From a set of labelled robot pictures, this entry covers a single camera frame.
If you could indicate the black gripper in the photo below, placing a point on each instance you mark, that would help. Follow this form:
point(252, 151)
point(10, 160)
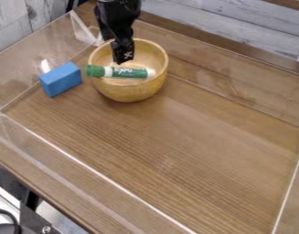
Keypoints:
point(116, 16)

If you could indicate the green Expo marker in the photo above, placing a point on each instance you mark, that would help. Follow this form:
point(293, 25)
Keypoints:
point(118, 72)

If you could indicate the brown wooden bowl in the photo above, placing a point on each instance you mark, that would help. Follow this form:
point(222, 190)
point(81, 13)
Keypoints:
point(130, 90)

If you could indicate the blue rectangular block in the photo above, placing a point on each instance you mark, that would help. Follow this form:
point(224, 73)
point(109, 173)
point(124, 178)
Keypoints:
point(61, 79)

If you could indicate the clear acrylic triangular bracket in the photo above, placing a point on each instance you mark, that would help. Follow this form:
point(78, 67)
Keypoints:
point(86, 34)

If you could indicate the clear acrylic left wall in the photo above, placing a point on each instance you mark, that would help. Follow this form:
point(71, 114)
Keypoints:
point(39, 53)

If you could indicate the clear acrylic wall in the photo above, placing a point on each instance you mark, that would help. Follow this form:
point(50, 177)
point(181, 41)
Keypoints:
point(113, 197)
point(39, 53)

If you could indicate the clear acrylic front wall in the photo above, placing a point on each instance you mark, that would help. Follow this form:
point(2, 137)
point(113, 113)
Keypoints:
point(113, 197)

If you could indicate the black metal table frame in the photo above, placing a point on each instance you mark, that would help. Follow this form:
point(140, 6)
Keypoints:
point(19, 203)

